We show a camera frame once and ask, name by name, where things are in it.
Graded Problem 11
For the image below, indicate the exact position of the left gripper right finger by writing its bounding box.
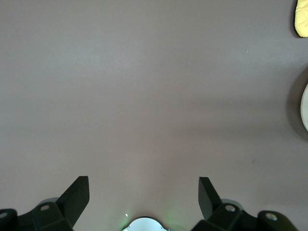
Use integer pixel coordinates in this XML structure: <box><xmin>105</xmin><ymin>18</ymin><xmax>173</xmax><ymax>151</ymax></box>
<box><xmin>193</xmin><ymin>177</ymin><xmax>298</xmax><ymax>231</ymax></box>

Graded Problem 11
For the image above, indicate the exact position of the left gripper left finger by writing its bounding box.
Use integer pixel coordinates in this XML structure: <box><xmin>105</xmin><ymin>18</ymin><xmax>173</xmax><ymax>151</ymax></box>
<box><xmin>0</xmin><ymin>176</ymin><xmax>90</xmax><ymax>231</ymax></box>

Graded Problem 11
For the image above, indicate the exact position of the round light wooden plate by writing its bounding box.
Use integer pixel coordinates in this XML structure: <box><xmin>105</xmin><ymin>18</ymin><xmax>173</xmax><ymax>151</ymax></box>
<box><xmin>300</xmin><ymin>82</ymin><xmax>308</xmax><ymax>132</ymax></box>

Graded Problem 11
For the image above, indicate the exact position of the yellow quilted oven mitt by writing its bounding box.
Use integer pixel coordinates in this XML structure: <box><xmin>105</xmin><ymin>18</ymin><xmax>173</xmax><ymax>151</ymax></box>
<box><xmin>293</xmin><ymin>0</ymin><xmax>308</xmax><ymax>38</ymax></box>

